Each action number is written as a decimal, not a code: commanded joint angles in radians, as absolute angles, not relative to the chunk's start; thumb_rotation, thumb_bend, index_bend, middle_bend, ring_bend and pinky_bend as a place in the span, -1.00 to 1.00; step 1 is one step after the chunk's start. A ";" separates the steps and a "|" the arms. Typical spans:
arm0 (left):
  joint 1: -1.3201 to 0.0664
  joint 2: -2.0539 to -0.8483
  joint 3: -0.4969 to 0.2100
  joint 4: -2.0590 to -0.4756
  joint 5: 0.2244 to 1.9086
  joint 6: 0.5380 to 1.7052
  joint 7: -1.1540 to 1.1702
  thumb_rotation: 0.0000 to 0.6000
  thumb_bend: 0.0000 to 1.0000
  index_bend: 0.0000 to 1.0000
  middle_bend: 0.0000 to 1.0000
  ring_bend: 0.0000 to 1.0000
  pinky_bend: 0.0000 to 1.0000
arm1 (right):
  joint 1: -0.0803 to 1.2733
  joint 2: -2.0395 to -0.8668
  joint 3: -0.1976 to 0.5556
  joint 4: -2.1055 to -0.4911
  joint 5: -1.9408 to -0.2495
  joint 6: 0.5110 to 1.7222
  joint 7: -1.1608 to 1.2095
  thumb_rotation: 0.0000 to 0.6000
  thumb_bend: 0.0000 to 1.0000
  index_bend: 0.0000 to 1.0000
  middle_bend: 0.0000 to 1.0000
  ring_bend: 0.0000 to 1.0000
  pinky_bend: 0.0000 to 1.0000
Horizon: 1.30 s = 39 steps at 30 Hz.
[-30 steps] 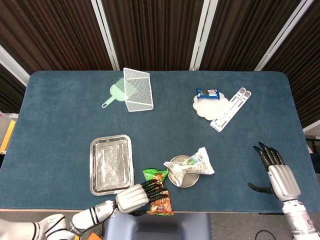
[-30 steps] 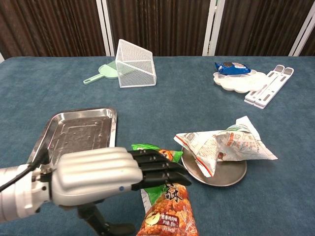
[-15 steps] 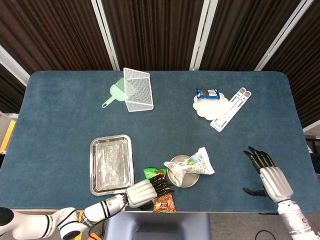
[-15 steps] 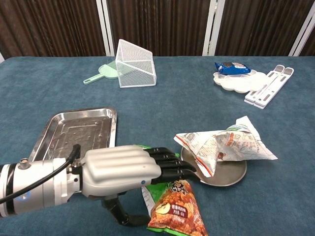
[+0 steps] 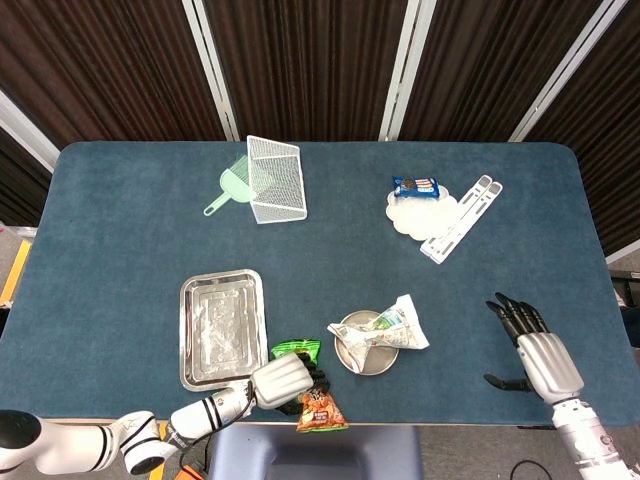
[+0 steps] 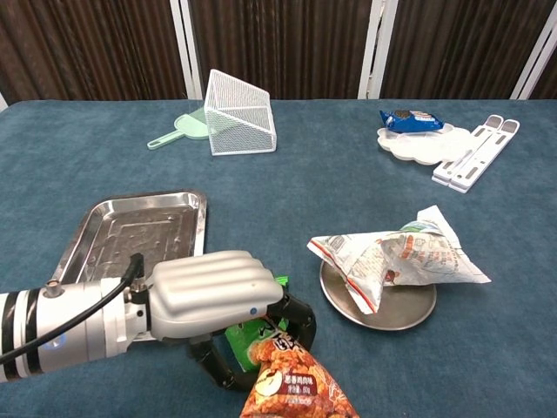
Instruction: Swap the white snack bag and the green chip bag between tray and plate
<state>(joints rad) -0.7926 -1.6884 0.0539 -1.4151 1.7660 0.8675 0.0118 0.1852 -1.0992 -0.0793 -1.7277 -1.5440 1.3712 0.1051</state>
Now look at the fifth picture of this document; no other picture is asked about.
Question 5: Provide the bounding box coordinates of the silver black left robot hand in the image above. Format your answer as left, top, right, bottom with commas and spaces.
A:
249, 351, 331, 416

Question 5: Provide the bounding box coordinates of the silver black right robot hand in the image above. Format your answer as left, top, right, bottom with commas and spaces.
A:
483, 292, 585, 405

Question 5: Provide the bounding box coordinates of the orange green snack bag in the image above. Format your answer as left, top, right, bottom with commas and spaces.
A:
271, 338, 350, 434

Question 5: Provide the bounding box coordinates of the white snack bag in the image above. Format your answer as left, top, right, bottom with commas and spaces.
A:
327, 293, 430, 375

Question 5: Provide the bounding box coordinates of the rectangular steel tray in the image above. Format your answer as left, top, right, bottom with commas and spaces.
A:
178, 268, 270, 393

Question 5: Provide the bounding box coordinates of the grey robot torso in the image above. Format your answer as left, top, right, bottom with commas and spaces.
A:
207, 424, 424, 480

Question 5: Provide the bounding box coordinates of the black equipment beside table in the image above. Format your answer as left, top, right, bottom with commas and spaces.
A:
607, 269, 640, 349

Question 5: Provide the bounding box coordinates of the round steel plate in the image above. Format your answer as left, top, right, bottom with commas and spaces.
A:
333, 309, 401, 376

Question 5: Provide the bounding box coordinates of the blue felt table cover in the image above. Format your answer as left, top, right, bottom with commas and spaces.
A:
0, 140, 640, 426

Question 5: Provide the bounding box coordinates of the white folding laptop stand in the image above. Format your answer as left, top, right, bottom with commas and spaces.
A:
419, 174, 504, 265

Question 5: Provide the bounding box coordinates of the white cloud-shaped tray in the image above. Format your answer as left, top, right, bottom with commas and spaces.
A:
384, 189, 460, 244

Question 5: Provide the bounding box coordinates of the light green plastic dustpan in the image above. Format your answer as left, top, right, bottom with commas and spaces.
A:
202, 154, 254, 217

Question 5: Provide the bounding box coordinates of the blue cookie packet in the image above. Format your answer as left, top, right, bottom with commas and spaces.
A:
392, 174, 441, 200

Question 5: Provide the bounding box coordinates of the brown white-framed screen panel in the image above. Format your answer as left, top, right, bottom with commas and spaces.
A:
0, 89, 61, 229
379, 0, 631, 142
0, 0, 241, 151
182, 0, 424, 142
509, 0, 640, 264

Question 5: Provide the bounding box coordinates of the black floor cable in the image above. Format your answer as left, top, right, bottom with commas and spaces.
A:
509, 458, 544, 480

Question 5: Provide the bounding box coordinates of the white wire mesh basket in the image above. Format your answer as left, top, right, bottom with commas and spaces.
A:
246, 134, 308, 225

